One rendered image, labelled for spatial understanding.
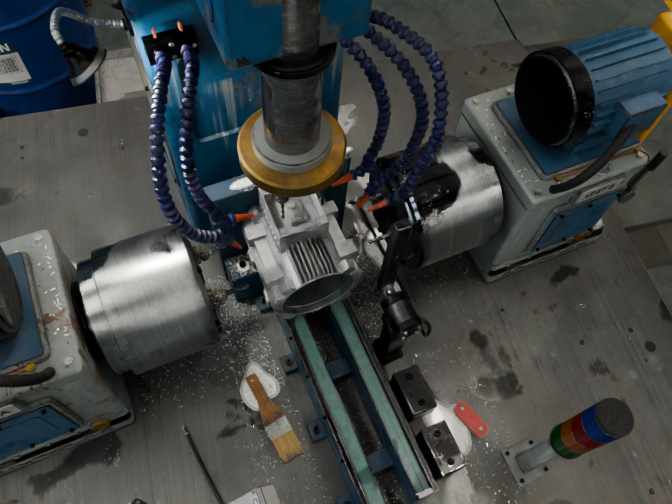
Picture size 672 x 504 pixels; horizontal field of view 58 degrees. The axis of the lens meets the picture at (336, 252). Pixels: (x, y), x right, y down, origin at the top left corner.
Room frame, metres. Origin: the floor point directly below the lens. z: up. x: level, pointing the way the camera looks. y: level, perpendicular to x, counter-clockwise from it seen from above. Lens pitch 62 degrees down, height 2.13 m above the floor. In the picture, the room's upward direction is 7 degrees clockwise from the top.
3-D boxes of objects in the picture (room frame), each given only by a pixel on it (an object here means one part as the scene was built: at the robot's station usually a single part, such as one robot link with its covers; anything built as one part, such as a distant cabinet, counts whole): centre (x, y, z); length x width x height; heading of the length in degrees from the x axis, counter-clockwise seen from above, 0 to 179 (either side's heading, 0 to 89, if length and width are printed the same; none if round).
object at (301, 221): (0.62, 0.09, 1.11); 0.12 x 0.11 x 0.07; 29
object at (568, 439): (0.26, -0.45, 1.10); 0.06 x 0.06 x 0.04
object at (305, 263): (0.58, 0.07, 1.01); 0.20 x 0.19 x 0.19; 29
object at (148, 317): (0.41, 0.38, 1.04); 0.37 x 0.25 x 0.25; 119
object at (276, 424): (0.29, 0.10, 0.80); 0.21 x 0.05 x 0.01; 37
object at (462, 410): (0.34, -0.33, 0.81); 0.09 x 0.03 x 0.02; 47
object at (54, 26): (0.67, 0.39, 1.46); 0.18 x 0.11 x 0.13; 29
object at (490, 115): (0.88, -0.45, 0.99); 0.35 x 0.31 x 0.37; 119
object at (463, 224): (0.75, -0.22, 1.04); 0.41 x 0.25 x 0.25; 119
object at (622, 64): (0.87, -0.50, 1.16); 0.33 x 0.26 x 0.42; 119
